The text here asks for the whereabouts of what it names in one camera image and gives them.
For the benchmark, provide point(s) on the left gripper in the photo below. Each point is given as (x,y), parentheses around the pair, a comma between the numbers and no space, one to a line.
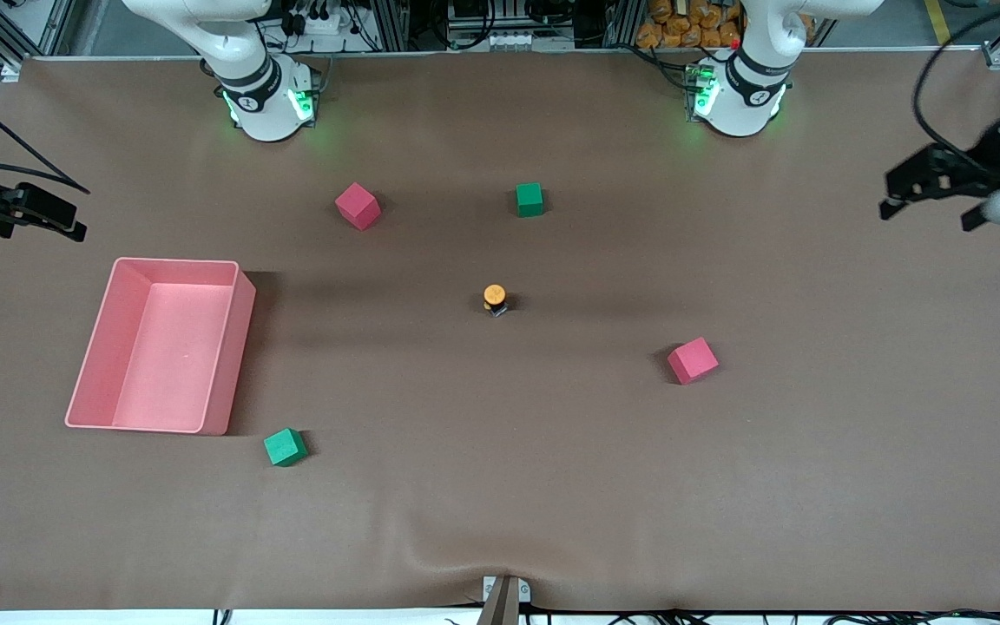
(993,165)

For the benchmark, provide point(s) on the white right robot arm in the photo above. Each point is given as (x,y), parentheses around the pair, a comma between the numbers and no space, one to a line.
(266,104)

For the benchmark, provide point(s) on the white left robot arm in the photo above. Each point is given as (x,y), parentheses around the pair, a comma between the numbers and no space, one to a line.
(747,95)

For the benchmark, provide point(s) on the pink plastic bin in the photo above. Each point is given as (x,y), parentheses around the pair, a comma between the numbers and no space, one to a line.
(170,365)

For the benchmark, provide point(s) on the pink foam cube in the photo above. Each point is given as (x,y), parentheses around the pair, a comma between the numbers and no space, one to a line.
(357,207)
(691,362)

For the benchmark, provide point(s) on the pile of orange objects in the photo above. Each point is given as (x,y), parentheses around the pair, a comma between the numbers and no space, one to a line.
(682,26)

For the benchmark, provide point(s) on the green foam cube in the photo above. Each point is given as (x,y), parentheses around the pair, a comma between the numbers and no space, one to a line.
(529,200)
(284,448)

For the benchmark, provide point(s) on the white power strip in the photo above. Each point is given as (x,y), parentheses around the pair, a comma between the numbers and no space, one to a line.
(326,24)

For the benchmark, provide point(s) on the white terminal block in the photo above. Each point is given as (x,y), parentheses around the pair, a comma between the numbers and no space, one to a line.
(509,40)

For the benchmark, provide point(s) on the brown table mat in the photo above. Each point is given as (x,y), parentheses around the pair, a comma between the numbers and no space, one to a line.
(500,486)

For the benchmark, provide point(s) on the aluminium corner bracket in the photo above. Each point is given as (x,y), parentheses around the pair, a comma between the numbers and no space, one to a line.
(999,56)
(11,71)

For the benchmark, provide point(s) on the metal table edge bracket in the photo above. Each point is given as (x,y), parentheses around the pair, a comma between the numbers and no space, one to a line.
(500,608)

